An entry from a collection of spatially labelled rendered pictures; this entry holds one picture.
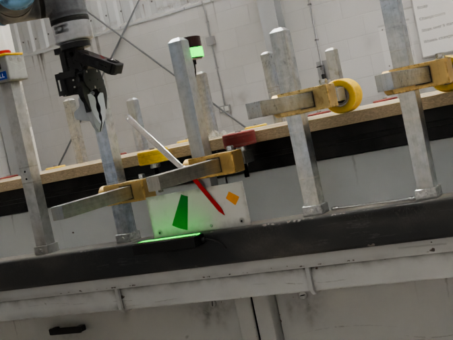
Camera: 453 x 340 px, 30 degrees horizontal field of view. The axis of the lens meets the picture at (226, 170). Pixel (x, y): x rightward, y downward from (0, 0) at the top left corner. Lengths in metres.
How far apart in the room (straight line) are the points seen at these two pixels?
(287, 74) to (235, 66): 8.31
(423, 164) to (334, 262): 0.30
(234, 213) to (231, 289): 0.19
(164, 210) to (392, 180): 0.53
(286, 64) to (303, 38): 7.90
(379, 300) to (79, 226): 0.87
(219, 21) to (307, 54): 1.21
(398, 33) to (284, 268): 0.57
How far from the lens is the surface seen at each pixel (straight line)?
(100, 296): 2.19
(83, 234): 2.43
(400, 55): 1.74
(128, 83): 11.01
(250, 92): 10.05
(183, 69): 1.93
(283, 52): 1.82
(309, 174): 1.82
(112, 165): 2.06
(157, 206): 2.00
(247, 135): 2.00
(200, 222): 1.95
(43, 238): 2.23
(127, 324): 2.46
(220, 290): 2.00
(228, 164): 1.89
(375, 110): 1.95
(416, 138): 1.74
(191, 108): 1.93
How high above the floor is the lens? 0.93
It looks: 3 degrees down
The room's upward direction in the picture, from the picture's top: 12 degrees counter-clockwise
